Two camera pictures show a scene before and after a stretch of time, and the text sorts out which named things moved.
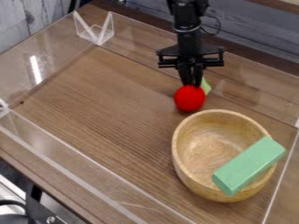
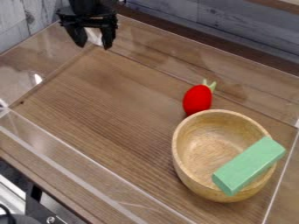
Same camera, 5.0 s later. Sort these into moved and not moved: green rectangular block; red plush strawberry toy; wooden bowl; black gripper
Moved: red plush strawberry toy; black gripper
Not moved: green rectangular block; wooden bowl
